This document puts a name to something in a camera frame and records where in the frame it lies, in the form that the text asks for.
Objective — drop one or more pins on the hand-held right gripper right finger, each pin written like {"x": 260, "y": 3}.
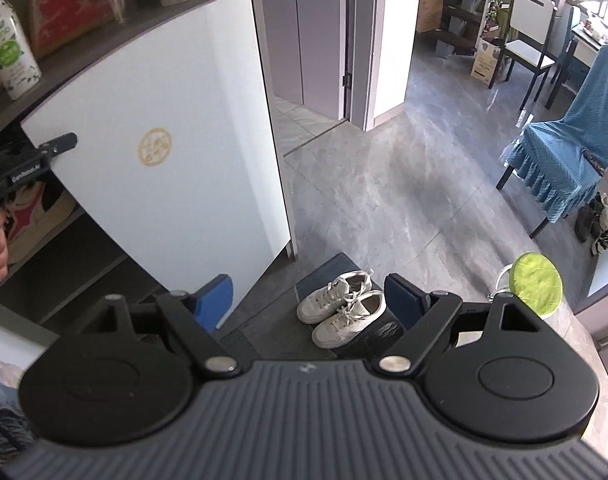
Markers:
{"x": 406, "y": 302}

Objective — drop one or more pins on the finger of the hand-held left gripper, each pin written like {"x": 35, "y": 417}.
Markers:
{"x": 61, "y": 144}

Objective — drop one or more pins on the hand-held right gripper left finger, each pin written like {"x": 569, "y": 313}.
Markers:
{"x": 211, "y": 305}

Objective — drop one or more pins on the white chunky lace-up sneaker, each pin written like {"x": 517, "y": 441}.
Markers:
{"x": 349, "y": 322}
{"x": 329, "y": 300}

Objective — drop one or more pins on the grey shoe cabinet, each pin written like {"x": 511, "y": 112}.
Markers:
{"x": 43, "y": 85}

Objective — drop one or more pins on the white cabinet door gold emblem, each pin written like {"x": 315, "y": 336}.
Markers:
{"x": 158, "y": 185}

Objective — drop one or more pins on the white bottle green label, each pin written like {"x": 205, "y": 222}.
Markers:
{"x": 11, "y": 45}

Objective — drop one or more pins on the lime green round disc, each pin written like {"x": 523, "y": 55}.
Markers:
{"x": 539, "y": 285}

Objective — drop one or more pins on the red printed box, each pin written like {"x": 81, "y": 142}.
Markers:
{"x": 68, "y": 10}

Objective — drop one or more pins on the black boot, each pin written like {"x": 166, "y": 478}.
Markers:
{"x": 586, "y": 220}

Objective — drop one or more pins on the blue covered chair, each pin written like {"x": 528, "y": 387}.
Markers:
{"x": 559, "y": 160}

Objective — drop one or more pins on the person's blue jeans leg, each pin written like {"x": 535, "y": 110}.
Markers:
{"x": 3, "y": 420}

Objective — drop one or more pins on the white printed box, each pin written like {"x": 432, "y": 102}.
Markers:
{"x": 485, "y": 60}

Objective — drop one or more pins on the white room door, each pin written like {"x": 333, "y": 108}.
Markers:
{"x": 384, "y": 35}

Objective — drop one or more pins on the brown cardboard box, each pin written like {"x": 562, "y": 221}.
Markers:
{"x": 430, "y": 12}

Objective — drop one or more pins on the dark stepped shelf rack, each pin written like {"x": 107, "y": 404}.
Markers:
{"x": 459, "y": 10}

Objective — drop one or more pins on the white desk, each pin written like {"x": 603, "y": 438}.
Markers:
{"x": 584, "y": 47}

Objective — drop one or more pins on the white chair black legs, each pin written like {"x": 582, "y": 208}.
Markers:
{"x": 531, "y": 15}

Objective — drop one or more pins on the white flower stand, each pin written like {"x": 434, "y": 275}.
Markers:
{"x": 499, "y": 0}

